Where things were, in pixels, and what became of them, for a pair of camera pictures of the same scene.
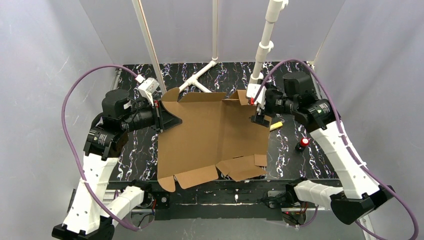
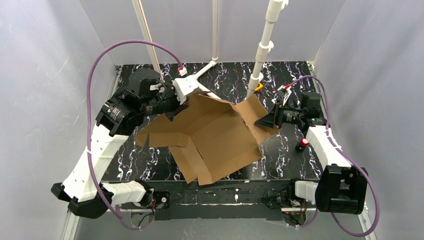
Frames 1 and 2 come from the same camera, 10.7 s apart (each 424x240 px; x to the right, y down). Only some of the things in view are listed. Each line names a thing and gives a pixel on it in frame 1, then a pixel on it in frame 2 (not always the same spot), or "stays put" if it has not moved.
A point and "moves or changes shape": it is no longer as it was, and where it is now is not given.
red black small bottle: [300, 146] stays put
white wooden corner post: [140, 15] stays put
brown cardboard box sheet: [214, 131] moves or changes shape
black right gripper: [259, 112] → [278, 115]
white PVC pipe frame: [272, 12] stays put
